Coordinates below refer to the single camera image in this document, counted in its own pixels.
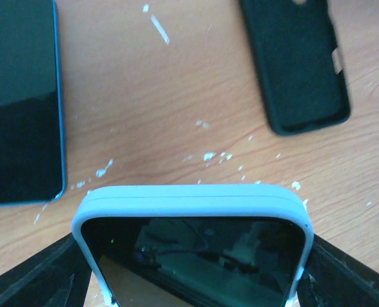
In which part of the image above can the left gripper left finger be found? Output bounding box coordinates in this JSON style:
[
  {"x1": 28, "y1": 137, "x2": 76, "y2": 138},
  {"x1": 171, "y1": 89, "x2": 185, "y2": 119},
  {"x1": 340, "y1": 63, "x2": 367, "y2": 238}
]
[{"x1": 0, "y1": 234, "x2": 90, "y2": 306}]

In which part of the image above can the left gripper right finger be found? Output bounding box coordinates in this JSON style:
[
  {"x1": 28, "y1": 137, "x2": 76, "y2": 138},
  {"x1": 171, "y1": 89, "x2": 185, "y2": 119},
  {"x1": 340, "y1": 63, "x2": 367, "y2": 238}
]
[{"x1": 297, "y1": 235, "x2": 379, "y2": 307}]

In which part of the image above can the phone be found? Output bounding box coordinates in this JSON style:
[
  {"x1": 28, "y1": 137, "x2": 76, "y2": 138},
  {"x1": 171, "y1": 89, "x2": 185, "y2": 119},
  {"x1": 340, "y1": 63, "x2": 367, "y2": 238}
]
[{"x1": 71, "y1": 184, "x2": 314, "y2": 306}]

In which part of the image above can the blue smartphone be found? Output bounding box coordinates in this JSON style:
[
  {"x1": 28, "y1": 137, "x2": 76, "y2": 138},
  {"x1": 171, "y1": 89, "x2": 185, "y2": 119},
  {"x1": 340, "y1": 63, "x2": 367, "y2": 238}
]
[{"x1": 0, "y1": 1, "x2": 67, "y2": 206}]

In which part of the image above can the black phone case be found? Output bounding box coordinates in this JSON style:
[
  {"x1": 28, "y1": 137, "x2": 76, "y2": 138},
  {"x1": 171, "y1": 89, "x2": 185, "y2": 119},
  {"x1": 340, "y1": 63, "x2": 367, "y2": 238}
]
[{"x1": 239, "y1": 1, "x2": 351, "y2": 136}]

